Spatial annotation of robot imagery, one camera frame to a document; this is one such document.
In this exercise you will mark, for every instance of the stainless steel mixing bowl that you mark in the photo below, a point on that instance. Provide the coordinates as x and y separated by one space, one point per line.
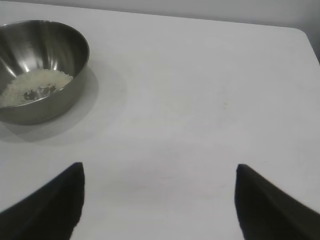
50 45

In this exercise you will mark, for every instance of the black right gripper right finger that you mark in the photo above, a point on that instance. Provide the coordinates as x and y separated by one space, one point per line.
267 215

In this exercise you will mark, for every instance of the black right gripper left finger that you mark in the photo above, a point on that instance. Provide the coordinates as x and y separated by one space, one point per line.
47 212

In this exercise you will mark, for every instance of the white rice grains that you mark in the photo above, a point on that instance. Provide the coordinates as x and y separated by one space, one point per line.
37 82

